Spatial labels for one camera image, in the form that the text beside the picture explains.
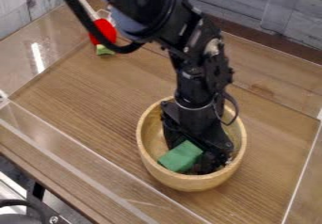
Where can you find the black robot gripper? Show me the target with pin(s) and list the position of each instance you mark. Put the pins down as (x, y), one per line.
(199, 126)

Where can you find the green rectangular block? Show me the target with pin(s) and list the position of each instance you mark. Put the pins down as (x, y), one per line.
(180, 158)

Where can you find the light wooden bowl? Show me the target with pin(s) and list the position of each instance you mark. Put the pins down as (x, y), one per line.
(151, 146)

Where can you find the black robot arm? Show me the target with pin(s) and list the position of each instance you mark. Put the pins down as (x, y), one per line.
(180, 28)

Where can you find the red plush strawberry toy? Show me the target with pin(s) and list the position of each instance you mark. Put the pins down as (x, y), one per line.
(108, 32)

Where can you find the black table leg bracket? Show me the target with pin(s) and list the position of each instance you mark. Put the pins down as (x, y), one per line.
(47, 214)

